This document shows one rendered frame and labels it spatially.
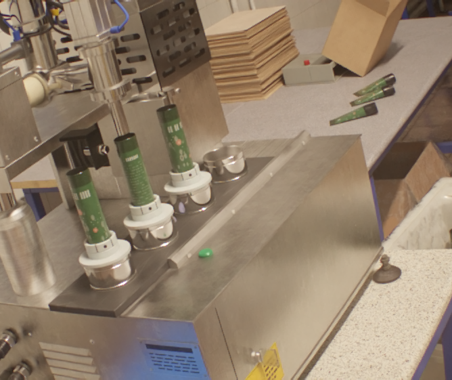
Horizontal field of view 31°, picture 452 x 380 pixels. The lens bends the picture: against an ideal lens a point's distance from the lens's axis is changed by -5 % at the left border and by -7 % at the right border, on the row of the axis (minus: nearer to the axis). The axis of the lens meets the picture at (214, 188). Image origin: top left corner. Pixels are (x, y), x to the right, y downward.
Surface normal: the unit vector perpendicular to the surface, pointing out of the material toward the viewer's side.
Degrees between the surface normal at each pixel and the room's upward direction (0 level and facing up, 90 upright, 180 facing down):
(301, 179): 0
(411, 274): 0
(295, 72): 90
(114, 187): 90
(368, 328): 0
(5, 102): 90
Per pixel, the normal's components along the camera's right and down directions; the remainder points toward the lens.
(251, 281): 0.84, -0.03
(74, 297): -0.25, -0.90
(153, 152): -0.47, 0.43
